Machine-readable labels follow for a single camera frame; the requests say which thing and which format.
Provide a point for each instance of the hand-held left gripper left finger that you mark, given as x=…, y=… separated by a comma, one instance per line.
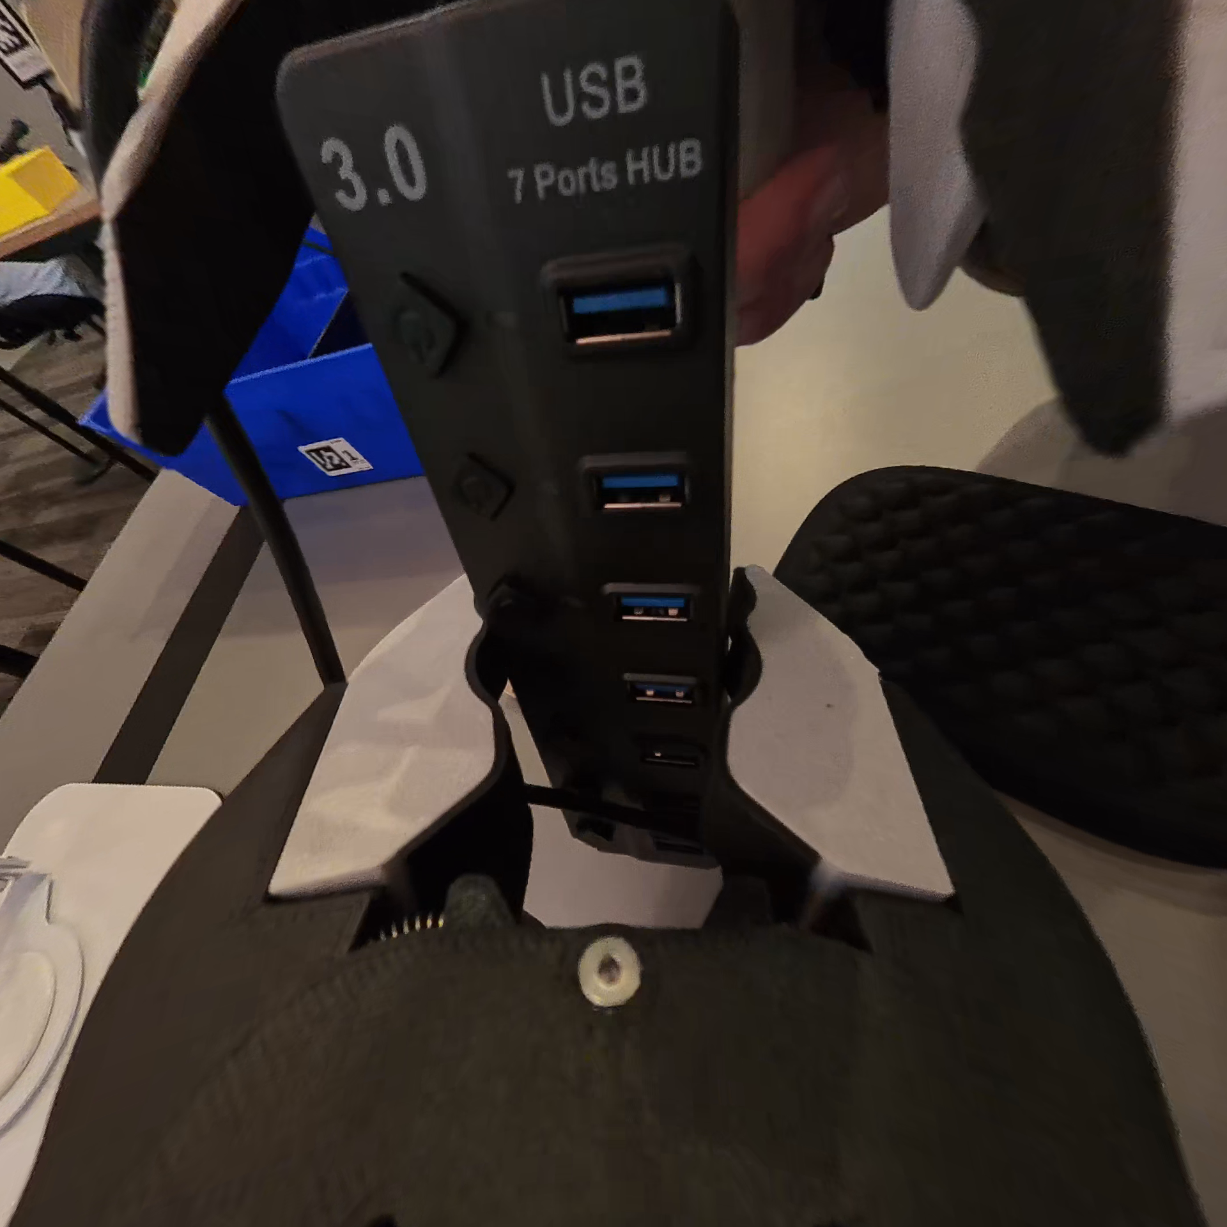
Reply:
x=393, y=767

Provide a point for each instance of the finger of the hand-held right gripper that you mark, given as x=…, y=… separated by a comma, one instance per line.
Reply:
x=182, y=231
x=939, y=134

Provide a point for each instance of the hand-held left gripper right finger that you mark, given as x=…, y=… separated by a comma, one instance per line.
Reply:
x=834, y=767

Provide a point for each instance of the blue plastic bin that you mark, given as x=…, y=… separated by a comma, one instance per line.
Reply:
x=287, y=412

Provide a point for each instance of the black usb hub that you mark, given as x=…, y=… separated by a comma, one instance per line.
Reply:
x=575, y=384

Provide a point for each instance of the person's right hand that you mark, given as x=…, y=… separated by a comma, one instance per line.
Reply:
x=796, y=212

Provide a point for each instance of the wooden work table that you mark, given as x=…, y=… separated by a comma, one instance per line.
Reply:
x=48, y=231

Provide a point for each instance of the yellow plastic bin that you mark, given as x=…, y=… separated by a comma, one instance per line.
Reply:
x=38, y=191

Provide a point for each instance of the black wrist rest pad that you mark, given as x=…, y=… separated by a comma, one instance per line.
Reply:
x=1035, y=632

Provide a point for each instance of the white stand base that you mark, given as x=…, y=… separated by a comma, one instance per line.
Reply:
x=77, y=939

